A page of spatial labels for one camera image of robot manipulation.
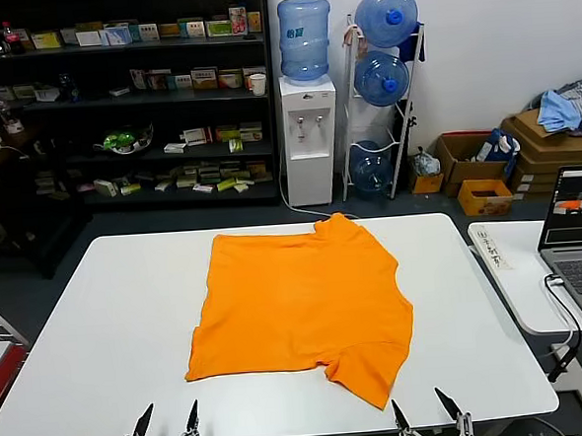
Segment blue white box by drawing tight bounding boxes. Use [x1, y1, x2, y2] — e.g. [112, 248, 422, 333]
[99, 24, 132, 46]

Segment white tied plastic bag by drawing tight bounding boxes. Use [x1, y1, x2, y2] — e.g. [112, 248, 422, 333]
[411, 145, 443, 178]

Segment blue white package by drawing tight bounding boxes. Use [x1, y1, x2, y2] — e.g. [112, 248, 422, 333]
[473, 127, 523, 168]

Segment white side table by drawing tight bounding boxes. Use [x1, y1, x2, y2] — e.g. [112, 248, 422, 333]
[468, 215, 582, 435]

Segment pile of blue clothes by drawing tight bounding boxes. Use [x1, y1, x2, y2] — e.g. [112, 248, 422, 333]
[534, 79, 582, 144]

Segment black tripod stand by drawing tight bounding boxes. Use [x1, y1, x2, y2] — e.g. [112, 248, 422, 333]
[393, 99, 419, 146]

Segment white dispenser power cable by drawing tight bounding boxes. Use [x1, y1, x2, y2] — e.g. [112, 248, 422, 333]
[277, 144, 361, 226]

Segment black laptop cable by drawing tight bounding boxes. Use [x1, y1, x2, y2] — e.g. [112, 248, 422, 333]
[541, 271, 582, 384]

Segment green white box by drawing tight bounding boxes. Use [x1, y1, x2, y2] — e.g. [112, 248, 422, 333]
[205, 18, 235, 38]

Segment dark wooden desk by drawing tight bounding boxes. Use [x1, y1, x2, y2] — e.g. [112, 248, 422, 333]
[0, 121, 96, 281]

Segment red cart frame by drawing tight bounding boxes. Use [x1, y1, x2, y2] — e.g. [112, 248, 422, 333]
[0, 342, 31, 419]

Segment stacked brown cardboard boxes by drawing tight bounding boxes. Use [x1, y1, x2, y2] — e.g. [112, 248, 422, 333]
[499, 106, 582, 204]

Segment upright blue water jug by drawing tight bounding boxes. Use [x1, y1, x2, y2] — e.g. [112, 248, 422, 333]
[275, 0, 337, 85]

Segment orange t-shirt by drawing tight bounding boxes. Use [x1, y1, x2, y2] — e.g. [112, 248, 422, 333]
[175, 208, 421, 423]

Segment open red-edged cardboard box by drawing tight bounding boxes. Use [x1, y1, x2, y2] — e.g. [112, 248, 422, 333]
[435, 127, 513, 199]

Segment yellow cardboard box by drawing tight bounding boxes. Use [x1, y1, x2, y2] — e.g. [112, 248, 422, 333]
[456, 176, 515, 219]

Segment tall colourful carton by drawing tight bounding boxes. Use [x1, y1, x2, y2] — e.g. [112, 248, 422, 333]
[228, 5, 251, 36]

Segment black shelving unit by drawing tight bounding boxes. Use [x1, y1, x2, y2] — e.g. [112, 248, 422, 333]
[0, 0, 281, 225]

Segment cola bottle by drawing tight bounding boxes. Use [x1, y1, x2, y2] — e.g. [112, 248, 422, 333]
[0, 19, 26, 57]

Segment beige hanging rag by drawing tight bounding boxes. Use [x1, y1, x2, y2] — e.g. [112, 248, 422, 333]
[341, 23, 367, 53]

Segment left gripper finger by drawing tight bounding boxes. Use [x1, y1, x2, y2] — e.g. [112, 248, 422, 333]
[121, 402, 157, 436]
[162, 399, 202, 436]

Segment bowl of green snacks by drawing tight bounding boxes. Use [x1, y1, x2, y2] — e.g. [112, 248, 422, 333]
[91, 121, 157, 157]

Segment white wire basket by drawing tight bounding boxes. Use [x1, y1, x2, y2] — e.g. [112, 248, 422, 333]
[0, 292, 31, 348]

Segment red white medicine box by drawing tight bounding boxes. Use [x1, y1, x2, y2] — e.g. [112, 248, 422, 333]
[182, 126, 214, 147]

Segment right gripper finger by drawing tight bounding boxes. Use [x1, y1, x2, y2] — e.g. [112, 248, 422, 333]
[389, 396, 425, 436]
[433, 384, 476, 436]

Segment white water dispenser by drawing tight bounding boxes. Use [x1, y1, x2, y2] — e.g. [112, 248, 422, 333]
[276, 73, 344, 208]

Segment clear plastic bottle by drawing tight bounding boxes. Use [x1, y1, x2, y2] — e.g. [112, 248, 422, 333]
[0, 93, 25, 136]

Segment plain white box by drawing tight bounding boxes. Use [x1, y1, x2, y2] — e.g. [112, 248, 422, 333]
[75, 29, 103, 48]

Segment small yellow box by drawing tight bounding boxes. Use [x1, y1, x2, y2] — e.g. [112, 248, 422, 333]
[408, 166, 447, 196]

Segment white metal jug rack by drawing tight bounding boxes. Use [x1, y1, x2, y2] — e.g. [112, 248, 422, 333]
[330, 7, 437, 204]

